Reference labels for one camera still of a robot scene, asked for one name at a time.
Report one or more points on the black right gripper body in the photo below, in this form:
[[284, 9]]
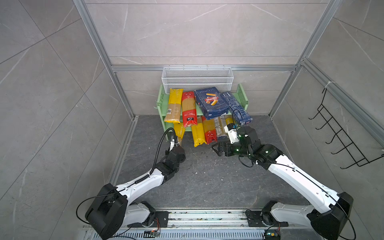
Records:
[[236, 148]]

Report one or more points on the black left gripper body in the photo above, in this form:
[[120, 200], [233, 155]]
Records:
[[183, 157]]

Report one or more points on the red spaghetti bag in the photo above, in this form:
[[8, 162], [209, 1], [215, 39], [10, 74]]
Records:
[[209, 130], [189, 109]]

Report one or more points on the long blue spaghetti box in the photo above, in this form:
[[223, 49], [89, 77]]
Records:
[[239, 113]]

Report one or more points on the clear black label pasta bag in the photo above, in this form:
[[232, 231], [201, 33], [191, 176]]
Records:
[[220, 124]]

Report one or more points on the yellow pasta bag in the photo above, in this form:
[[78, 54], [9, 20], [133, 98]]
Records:
[[198, 133], [180, 131]]

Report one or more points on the yellow Pastatime spaghetti bag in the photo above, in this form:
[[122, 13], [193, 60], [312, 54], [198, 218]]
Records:
[[229, 119]]

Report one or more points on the yellow top brown spaghetti bag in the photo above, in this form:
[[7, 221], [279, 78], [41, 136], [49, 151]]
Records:
[[173, 113]]

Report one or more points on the blue Barilla rigatoni box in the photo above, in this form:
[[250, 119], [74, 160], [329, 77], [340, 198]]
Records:
[[211, 103]]

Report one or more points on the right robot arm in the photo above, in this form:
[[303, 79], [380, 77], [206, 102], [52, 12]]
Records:
[[327, 212]]

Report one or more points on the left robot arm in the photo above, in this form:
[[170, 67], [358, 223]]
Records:
[[114, 206]]

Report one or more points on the green metal shelf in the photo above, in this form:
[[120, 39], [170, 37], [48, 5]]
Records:
[[163, 99]]

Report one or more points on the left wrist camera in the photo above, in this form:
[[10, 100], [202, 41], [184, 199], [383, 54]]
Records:
[[172, 144]]

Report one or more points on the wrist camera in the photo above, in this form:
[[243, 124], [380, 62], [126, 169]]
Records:
[[172, 144], [231, 131]]

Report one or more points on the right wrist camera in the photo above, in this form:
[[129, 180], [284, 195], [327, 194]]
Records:
[[231, 131]]

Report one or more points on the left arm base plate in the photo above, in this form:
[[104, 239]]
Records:
[[156, 219]]

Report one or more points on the white wire mesh basket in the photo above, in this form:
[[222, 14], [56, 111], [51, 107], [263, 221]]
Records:
[[196, 78]]

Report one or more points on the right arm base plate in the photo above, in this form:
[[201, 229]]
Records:
[[258, 219]]

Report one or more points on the black wire hook rack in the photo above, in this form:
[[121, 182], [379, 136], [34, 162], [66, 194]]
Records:
[[340, 134]]

